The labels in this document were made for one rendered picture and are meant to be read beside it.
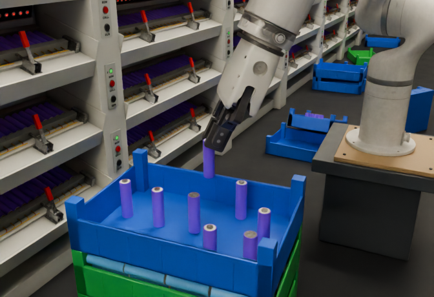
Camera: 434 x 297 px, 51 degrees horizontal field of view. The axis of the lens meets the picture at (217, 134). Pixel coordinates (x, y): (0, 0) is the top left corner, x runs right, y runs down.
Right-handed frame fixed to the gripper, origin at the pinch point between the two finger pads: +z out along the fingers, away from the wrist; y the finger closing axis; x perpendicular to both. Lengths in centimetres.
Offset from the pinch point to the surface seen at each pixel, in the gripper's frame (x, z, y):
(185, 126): -17, 31, 96
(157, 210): 4.5, 13.6, -3.8
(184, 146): -18, 35, 86
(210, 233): -0.4, 8.2, -15.1
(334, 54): -146, -14, 275
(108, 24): 21, 0, 56
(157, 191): 5.7, 10.7, -3.4
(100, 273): 9.6, 23.0, -9.3
